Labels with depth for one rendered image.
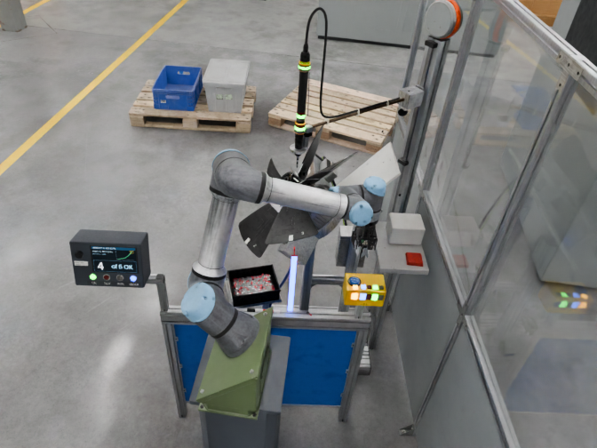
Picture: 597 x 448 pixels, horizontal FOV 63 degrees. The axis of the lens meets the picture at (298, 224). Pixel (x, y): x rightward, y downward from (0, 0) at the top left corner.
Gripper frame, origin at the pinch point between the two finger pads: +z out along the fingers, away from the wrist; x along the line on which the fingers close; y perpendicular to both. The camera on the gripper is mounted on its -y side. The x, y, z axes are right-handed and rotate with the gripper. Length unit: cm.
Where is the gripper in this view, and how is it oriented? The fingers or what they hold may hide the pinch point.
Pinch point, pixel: (360, 253)
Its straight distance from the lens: 190.3
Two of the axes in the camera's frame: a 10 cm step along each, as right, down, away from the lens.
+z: -0.6, 7.7, 6.4
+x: 10.0, 0.5, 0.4
